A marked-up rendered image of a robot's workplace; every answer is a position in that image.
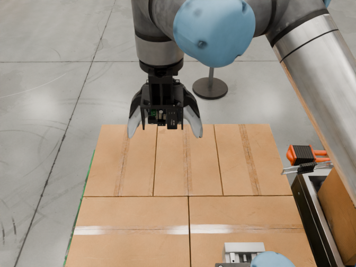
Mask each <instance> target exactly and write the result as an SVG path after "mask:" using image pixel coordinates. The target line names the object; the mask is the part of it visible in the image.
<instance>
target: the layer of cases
mask: <svg viewBox="0 0 356 267"><path fill-rule="evenodd" d="M202 127H203V135H202V138H200V137H199V138H196V137H195V135H194V134H193V132H192V129H191V126H190V124H184V125H183V130H181V124H178V125H177V129H170V130H168V129H167V125H166V126H158V128H157V124H153V125H151V124H146V125H145V129H144V130H143V126H142V125H141V124H140V125H139V126H138V127H137V129H136V131H135V134H134V135H133V137H132V138H131V139H130V138H128V135H127V124H102V127H101V130H100V134H99V138H98V141H97V145H96V149H95V153H94V157H93V161H92V165H91V169H90V173H89V175H88V179H87V184H86V187H85V191H84V195H83V199H82V203H81V207H80V210H79V214H78V218H77V222H76V226H75V230H74V233H73V238H72V242H71V244H70V248H69V252H68V256H67V260H66V264H65V267H215V263H222V262H223V260H222V251H223V246H224V243H251V242H263V243H264V248H265V251H273V252H276V253H280V254H282V255H284V256H285V257H287V258H288V259H289V260H290V261H291V262H292V263H293V264H294V265H295V267H317V265H316V262H315V259H314V256H313V253H312V250H311V248H310V244H309V241H308V238H307V236H306V233H305V230H304V227H303V224H302V221H301V218H300V215H299V212H298V209H297V206H296V203H295V200H294V197H293V194H292V191H291V188H290V185H289V182H288V179H287V176H286V174H284V175H281V174H280V173H281V172H282V168H283V164H282V161H281V158H280V155H279V152H278V149H277V146H276V143H275V140H274V137H273V134H272V131H271V128H270V125H269V124H214V126H213V124H202Z"/></svg>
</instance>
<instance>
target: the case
mask: <svg viewBox="0 0 356 267"><path fill-rule="evenodd" d="M317 195H318V198H319V200H320V203H321V205H322V208H323V211H324V214H325V216H326V219H327V222H328V224H329V227H330V229H331V232H332V235H333V237H334V240H335V243H336V246H337V249H338V251H339V254H340V256H341V259H342V262H343V264H344V265H355V263H356V207H355V205H354V204H353V202H352V200H351V198H350V196H349V194H348V192H347V190H346V188H345V186H344V184H343V183H342V181H341V179H340V177H339V175H338V173H337V171H336V169H335V168H334V167H333V168H332V169H331V171H330V173H329V174H328V176H327V178H326V179H325V181H324V183H323V184H322V186H321V188H320V189H319V191H318V192H317Z"/></svg>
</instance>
